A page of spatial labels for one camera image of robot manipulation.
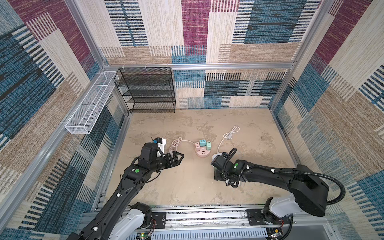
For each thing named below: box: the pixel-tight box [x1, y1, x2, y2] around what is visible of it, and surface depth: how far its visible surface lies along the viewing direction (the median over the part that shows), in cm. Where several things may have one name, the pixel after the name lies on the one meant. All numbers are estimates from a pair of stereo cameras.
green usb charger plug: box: [206, 141, 212, 151], surface depth 95 cm
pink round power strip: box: [194, 146, 211, 158], surface depth 96 cm
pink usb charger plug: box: [195, 142, 201, 152], surface depth 95 cm
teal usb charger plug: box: [199, 139, 207, 147], surface depth 96 cm
